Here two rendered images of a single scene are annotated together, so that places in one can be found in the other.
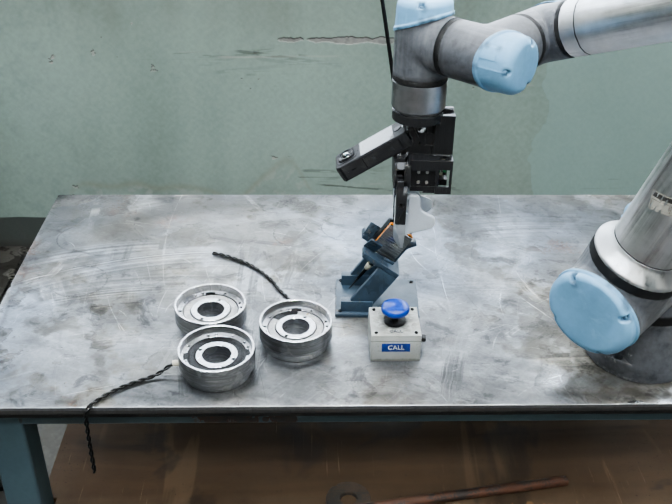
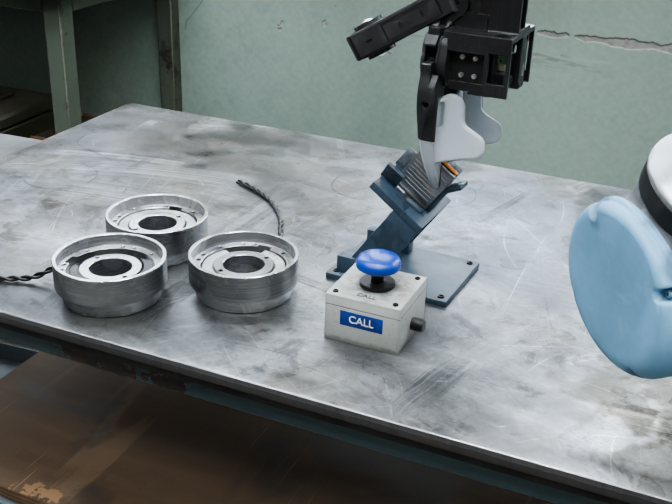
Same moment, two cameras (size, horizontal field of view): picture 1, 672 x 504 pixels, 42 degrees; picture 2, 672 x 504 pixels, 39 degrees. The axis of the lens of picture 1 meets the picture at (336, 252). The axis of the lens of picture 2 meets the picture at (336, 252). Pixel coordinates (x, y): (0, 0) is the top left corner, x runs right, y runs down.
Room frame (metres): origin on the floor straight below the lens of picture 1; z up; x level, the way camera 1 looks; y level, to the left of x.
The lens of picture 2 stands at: (0.31, -0.37, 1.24)
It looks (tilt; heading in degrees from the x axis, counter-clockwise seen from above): 25 degrees down; 25
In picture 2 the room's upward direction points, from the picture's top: 2 degrees clockwise
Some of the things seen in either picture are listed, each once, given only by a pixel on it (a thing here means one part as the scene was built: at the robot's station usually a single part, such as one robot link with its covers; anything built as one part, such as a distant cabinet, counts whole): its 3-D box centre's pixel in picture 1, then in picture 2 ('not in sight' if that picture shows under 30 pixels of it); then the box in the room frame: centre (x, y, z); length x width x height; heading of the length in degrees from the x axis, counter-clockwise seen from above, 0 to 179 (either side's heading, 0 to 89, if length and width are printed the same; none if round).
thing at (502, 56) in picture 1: (494, 54); not in sight; (1.08, -0.20, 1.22); 0.11 x 0.11 x 0.08; 48
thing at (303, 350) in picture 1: (295, 331); (243, 272); (1.02, 0.06, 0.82); 0.10 x 0.10 x 0.04
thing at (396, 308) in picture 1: (394, 318); (377, 279); (1.01, -0.08, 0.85); 0.04 x 0.04 x 0.05
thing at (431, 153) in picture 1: (420, 148); (477, 24); (1.13, -0.12, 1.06); 0.09 x 0.08 x 0.12; 89
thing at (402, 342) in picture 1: (397, 332); (381, 306); (1.01, -0.09, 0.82); 0.08 x 0.07 x 0.05; 92
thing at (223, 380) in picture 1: (217, 359); (111, 275); (0.95, 0.16, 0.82); 0.10 x 0.10 x 0.04
